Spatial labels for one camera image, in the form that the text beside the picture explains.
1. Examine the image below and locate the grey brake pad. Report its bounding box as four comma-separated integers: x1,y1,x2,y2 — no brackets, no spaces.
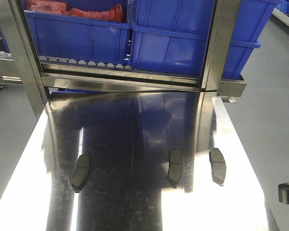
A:
209,148,226,186
70,153,91,193
167,149,183,189

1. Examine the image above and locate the right blue plastic bin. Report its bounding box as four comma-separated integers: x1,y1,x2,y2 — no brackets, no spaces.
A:
131,0,278,79

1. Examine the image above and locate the blue plastic bin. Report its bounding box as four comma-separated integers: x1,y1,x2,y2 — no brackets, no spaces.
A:
24,0,131,64
131,0,278,79

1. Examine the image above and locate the red plastic bag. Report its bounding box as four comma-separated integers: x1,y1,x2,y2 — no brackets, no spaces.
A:
25,0,124,23

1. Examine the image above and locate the left blue plastic bin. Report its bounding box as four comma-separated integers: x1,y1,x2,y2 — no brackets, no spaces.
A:
24,0,131,64

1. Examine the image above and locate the steel roller rack frame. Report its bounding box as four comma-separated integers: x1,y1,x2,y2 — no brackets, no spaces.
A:
0,0,246,117

